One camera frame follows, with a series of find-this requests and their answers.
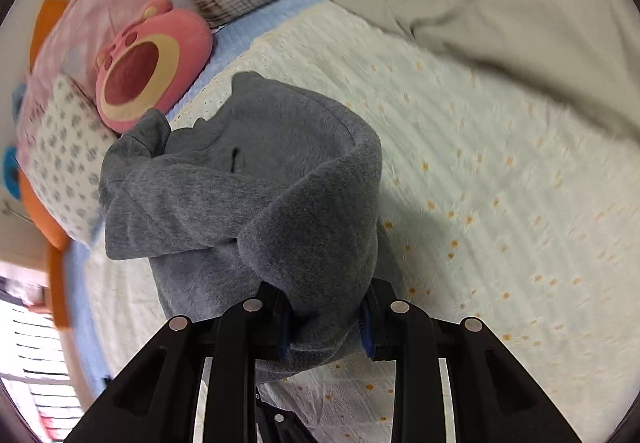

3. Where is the grey zip sweatshirt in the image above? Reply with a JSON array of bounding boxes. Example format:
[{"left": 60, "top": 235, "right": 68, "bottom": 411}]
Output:
[{"left": 99, "top": 72, "right": 402, "bottom": 382}]

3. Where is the white daisy embroidered cloth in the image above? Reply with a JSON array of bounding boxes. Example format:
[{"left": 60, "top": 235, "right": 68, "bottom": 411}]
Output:
[{"left": 81, "top": 0, "right": 640, "bottom": 443}]

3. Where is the blue neck pillow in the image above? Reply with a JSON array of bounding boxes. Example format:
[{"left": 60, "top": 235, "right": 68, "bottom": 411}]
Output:
[{"left": 2, "top": 145, "right": 22, "bottom": 200}]

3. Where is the white blue floral pillow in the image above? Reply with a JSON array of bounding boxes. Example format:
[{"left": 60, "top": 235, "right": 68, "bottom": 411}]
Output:
[{"left": 26, "top": 75, "right": 116, "bottom": 246}]

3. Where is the pink bear face cushion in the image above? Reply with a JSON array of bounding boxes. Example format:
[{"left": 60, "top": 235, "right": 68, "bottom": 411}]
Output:
[{"left": 96, "top": 0, "right": 215, "bottom": 133}]

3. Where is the blue quilted bed sheet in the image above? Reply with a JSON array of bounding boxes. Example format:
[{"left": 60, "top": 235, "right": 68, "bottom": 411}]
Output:
[{"left": 64, "top": 0, "right": 322, "bottom": 399}]

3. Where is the beige hoodie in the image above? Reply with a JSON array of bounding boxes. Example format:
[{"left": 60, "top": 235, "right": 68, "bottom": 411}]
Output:
[{"left": 331, "top": 0, "right": 639, "bottom": 138}]

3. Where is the pink Hello Kitty quilt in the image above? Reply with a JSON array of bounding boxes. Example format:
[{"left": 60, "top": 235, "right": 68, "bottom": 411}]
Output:
[{"left": 14, "top": 0, "right": 202, "bottom": 160}]

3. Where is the orange sofa bed frame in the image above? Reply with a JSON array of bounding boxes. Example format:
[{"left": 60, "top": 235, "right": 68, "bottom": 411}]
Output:
[{"left": 16, "top": 0, "right": 564, "bottom": 332}]

